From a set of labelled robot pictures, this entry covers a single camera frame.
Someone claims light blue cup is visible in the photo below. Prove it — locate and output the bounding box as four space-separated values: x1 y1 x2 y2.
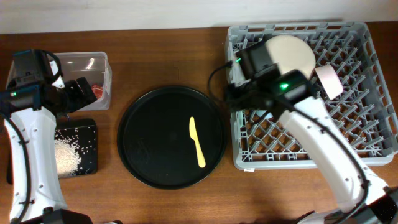
256 110 273 119

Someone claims red snack wrapper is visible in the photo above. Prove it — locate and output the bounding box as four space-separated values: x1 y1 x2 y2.
91 84 103 100

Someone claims large cream bowl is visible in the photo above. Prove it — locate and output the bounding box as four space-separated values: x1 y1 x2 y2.
265 35 316 80

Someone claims pile of white rice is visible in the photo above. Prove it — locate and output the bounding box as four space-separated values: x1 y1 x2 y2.
53 127 96 177

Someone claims small pink bowl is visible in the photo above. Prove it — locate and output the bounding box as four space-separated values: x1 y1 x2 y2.
315 65 343 100

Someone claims yellow plastic spoon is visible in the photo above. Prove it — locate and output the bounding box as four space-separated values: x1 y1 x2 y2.
189 117 206 168

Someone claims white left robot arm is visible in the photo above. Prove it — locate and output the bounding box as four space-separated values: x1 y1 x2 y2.
1 49 97 223

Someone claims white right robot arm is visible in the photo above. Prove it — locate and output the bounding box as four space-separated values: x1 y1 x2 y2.
226 35 397 223

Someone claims clear plastic waste bin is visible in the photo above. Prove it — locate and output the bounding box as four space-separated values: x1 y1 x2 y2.
1 49 111 116

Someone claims grey dishwasher rack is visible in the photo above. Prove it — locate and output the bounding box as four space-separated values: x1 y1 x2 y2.
225 22 397 172

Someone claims rectangular black tray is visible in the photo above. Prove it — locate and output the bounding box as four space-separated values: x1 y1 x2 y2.
6 117 99 185

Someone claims round black tray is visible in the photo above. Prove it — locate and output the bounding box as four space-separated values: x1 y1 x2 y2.
117 86 227 190

